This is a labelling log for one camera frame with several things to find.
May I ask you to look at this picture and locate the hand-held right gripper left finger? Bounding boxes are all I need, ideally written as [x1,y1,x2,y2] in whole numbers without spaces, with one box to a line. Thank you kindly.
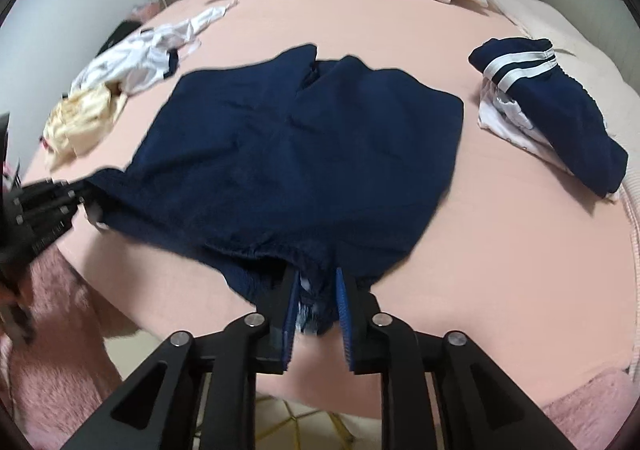
[60,266,304,450]

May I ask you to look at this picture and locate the pink fuzzy clothing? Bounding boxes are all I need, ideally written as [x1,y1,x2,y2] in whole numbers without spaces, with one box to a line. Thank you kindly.
[0,250,132,438]
[540,369,637,450]

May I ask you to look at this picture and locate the folded white garment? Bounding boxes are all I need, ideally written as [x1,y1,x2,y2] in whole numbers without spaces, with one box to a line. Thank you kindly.
[477,80,576,176]

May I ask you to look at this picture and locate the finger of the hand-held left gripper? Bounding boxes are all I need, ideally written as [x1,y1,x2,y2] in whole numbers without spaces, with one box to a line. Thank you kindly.
[16,203,85,257]
[12,177,97,212]

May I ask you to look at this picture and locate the white crumpled garment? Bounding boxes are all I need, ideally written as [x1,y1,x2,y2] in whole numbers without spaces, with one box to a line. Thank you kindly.
[70,0,240,97]

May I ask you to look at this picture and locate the beige blanket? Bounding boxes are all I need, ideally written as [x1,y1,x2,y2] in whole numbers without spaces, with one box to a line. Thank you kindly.
[480,0,640,211]

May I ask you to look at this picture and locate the black object beside bed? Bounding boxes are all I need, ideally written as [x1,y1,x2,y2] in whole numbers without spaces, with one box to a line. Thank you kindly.
[95,20,143,58]

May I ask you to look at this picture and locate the pink bed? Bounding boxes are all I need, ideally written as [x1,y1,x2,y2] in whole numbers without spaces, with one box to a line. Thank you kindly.
[20,0,640,418]

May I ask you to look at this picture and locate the folded navy white-striped garment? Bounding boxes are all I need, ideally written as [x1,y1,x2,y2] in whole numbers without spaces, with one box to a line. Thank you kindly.
[468,37,629,197]

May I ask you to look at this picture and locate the navy blue shorts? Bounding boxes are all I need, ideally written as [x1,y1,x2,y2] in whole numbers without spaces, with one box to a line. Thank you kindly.
[82,44,465,336]

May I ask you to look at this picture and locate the pale yellow crumpled garment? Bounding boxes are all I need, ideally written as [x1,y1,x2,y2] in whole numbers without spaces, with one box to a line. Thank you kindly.
[41,85,130,170]

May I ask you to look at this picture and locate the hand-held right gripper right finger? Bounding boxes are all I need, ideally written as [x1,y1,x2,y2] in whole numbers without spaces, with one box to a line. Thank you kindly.
[334,266,577,450]

